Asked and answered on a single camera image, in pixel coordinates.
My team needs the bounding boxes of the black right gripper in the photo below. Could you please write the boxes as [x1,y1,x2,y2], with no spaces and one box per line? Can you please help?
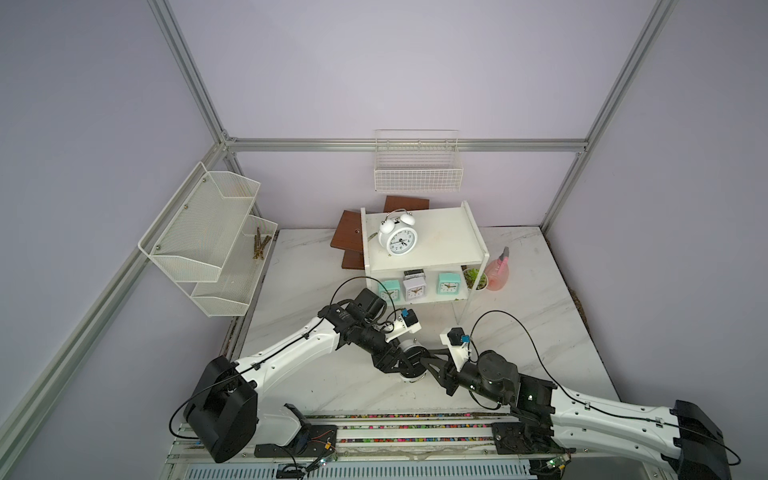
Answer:
[421,346,507,403]

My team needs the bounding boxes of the mint green alarm clock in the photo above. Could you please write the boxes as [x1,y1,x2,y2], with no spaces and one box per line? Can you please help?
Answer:
[437,272,462,295]
[378,279,402,302]

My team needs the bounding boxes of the clear square alarm clock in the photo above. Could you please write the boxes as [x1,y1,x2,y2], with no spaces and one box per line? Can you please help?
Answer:
[403,275,427,301]
[403,269,425,280]

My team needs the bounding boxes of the white twin-bell alarm clock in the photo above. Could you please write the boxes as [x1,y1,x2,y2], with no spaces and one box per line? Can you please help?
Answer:
[377,209,418,256]

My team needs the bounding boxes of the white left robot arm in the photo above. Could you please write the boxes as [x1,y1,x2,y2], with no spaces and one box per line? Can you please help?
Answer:
[182,288,421,463]

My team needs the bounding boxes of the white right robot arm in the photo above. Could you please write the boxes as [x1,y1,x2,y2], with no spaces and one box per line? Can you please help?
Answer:
[420,349,731,479]

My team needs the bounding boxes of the white two-tier shelf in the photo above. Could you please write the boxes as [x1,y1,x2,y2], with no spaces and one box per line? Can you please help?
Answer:
[360,201,489,323]

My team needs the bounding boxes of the green succulent in white pot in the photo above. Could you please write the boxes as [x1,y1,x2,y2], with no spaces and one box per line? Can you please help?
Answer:
[463,268,488,291]

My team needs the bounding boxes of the pink spray bottle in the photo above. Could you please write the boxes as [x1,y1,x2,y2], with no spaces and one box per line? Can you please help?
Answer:
[484,247,509,291]

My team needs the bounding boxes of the brown wooden step stand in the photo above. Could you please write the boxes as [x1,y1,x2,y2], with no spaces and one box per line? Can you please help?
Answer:
[330,195,430,270]

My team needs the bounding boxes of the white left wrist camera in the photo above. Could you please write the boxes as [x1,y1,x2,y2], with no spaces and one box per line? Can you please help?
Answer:
[385,309,421,343]

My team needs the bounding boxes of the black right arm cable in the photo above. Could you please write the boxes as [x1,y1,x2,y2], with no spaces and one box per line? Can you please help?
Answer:
[464,309,743,468]

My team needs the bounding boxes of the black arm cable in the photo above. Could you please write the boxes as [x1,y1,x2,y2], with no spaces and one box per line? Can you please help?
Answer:
[464,309,743,468]
[167,275,400,442]

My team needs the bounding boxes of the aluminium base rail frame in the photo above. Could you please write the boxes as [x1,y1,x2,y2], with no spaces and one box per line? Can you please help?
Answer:
[160,413,669,479]

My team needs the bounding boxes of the white mesh lower wall bin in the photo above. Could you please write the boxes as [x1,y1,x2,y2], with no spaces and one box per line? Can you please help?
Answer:
[189,215,278,317]

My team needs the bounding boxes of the white mesh wall bin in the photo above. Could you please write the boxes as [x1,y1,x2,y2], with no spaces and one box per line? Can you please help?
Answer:
[189,215,278,317]
[138,163,260,283]

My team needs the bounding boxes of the white wire wall basket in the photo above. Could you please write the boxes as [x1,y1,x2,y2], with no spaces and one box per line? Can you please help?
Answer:
[373,129,464,193]

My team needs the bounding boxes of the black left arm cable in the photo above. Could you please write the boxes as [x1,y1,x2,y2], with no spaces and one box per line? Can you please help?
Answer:
[167,275,400,442]

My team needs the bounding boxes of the white mesh upper wall bin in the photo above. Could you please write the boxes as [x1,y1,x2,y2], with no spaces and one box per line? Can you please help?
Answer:
[138,163,260,283]

